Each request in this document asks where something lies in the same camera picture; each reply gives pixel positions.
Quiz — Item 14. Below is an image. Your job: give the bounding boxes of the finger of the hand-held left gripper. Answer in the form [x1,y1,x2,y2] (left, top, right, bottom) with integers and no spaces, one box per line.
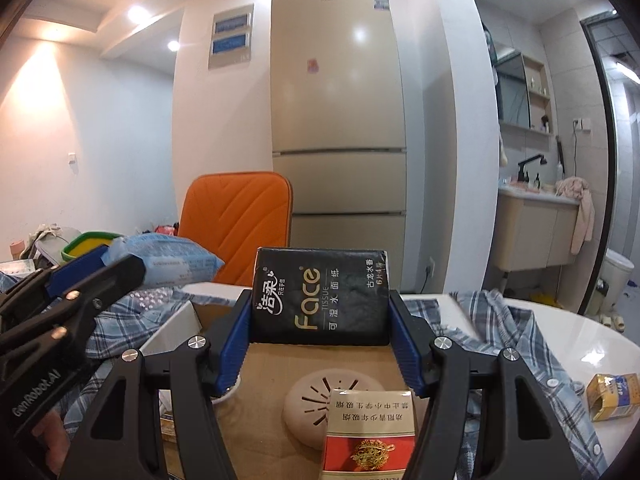
[0,254,147,376]
[0,244,112,313]

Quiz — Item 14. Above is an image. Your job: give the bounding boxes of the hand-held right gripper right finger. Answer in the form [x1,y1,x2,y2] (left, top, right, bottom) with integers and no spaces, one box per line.
[387,289,583,480]

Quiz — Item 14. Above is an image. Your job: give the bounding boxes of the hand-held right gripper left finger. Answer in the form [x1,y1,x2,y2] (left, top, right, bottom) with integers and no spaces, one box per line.
[72,287,251,480]

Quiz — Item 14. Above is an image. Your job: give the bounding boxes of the cardboard box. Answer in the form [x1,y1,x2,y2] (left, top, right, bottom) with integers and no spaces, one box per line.
[140,287,441,480]

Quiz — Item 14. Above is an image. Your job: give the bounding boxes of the light blue wipes pack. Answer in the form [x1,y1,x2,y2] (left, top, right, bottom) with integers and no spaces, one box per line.
[102,232,226,288]

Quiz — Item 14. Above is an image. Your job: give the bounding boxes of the red cigarette pack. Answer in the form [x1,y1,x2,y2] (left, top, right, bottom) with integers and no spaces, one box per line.
[319,389,418,480]

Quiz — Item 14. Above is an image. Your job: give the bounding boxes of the round white vented disc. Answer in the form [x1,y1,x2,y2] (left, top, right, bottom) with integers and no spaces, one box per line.
[282,374,386,453]

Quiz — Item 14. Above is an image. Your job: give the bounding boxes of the black tissue pack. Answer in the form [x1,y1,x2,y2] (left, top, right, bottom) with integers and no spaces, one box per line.
[248,246,391,347]

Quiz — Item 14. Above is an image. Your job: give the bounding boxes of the person's left hand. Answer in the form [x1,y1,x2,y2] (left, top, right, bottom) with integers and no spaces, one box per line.
[30,405,73,478]

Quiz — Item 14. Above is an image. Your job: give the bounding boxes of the yellow bin with green rim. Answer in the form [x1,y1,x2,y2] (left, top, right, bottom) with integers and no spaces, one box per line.
[60,231,126,263]

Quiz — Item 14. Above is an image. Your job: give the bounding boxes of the grey beige cloth pile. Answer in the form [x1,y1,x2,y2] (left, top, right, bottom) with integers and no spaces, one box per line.
[25,224,83,261]

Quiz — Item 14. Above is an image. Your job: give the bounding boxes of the silver pill blister pack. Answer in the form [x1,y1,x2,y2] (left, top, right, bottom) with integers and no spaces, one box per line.
[127,287,176,313]

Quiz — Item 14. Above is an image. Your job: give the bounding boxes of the blue plaid shirt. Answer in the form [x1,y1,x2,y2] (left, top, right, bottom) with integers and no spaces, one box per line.
[0,270,608,480]

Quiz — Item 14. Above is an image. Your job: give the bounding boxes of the orange chair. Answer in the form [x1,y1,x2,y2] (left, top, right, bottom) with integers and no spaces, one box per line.
[177,171,293,286]

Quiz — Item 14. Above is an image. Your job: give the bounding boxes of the beige vanity cabinet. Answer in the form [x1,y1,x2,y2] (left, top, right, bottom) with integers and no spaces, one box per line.
[497,190,581,273]

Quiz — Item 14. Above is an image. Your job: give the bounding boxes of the small gold box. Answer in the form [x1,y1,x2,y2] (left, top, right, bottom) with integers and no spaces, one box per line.
[585,372,640,422]

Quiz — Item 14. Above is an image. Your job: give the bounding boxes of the white toilet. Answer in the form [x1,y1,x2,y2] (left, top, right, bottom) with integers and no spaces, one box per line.
[590,249,632,318]

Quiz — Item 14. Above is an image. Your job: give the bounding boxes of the black faucet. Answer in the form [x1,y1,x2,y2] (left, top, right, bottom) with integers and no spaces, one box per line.
[516,155,548,183]

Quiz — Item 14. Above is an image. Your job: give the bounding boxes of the pink towel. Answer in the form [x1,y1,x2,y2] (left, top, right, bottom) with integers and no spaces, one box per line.
[556,176,596,256]

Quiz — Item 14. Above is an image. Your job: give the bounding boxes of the beige refrigerator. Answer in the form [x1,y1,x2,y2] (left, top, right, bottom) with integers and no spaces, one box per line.
[271,0,410,292]

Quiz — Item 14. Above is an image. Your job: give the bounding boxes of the bathroom mirror cabinet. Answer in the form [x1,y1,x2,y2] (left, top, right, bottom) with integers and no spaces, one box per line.
[492,42,553,136]

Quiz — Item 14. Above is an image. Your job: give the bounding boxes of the black framed glass door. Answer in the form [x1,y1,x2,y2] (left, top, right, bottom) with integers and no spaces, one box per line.
[580,12,640,311]

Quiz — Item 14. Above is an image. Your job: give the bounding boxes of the grey wall panel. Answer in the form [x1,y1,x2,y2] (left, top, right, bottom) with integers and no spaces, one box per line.
[207,4,256,72]

